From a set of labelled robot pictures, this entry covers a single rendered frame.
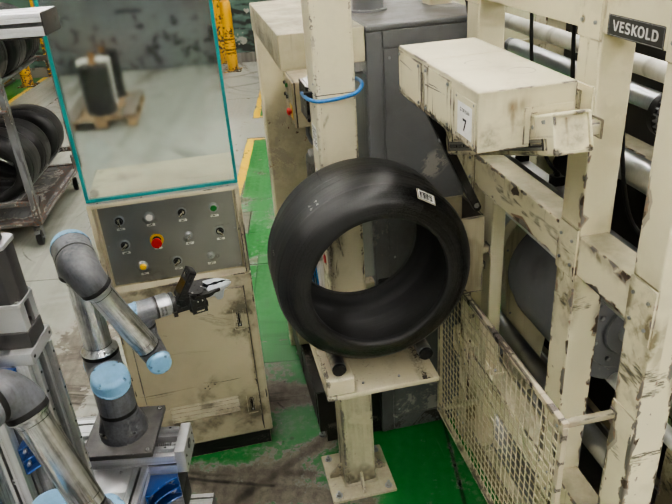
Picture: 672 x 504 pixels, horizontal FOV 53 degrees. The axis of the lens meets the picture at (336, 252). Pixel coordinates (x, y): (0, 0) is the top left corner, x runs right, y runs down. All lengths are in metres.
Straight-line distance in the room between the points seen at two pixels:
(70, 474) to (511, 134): 1.26
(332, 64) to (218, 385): 1.50
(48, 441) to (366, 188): 1.00
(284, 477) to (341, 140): 1.54
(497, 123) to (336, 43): 0.67
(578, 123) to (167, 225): 1.61
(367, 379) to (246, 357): 0.82
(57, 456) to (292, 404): 1.91
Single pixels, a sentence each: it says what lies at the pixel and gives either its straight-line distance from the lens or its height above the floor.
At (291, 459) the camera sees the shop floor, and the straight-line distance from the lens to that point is 3.14.
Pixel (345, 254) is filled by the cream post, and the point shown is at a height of 1.10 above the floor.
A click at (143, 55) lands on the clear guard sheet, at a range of 2.44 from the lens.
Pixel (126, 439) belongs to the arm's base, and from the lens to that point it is 2.28.
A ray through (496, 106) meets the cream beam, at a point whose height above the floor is 1.75.
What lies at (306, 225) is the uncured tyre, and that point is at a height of 1.39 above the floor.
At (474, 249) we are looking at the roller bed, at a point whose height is 1.07.
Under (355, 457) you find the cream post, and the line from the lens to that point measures 2.88.
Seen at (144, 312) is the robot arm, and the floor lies 1.06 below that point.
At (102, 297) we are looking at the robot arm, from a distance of 2.05.
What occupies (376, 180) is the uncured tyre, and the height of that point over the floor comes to 1.49.
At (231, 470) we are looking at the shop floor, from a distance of 3.14.
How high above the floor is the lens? 2.19
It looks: 28 degrees down
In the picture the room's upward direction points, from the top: 4 degrees counter-clockwise
